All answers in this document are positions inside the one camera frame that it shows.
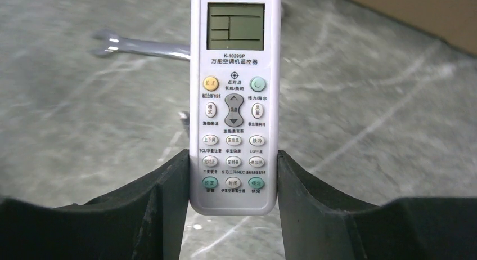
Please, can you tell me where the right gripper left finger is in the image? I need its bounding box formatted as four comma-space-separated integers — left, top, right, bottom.
1, 150, 189, 259

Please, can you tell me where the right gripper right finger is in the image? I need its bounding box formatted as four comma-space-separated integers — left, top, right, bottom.
277, 151, 476, 260

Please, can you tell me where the white AC remote control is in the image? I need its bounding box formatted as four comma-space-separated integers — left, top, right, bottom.
189, 0, 282, 216

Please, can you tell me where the silver combination wrench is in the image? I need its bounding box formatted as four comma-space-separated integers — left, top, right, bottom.
90, 29, 191, 61

